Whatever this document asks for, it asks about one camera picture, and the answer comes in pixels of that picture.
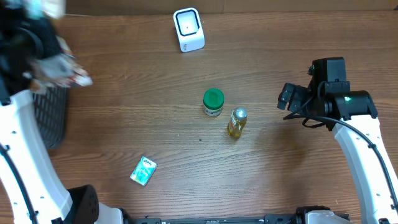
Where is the white barcode scanner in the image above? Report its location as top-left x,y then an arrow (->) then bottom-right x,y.
173,7 -> 205,53

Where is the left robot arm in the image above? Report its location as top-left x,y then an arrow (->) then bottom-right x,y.
1,1 -> 131,223

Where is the yellow drink bottle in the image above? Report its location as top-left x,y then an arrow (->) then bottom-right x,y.
227,107 -> 248,139

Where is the teal tissue pack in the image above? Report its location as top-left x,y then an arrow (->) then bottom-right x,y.
130,156 -> 157,187

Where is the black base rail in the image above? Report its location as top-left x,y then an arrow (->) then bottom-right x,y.
125,214 -> 305,224

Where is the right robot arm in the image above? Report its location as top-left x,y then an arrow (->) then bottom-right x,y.
277,57 -> 397,223

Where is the green lid jar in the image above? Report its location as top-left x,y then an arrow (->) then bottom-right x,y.
203,88 -> 224,116

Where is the brown nut pouch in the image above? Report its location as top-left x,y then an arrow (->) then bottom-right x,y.
23,36 -> 93,95

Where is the grey plastic mesh basket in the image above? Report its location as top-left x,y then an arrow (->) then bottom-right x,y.
32,87 -> 70,151

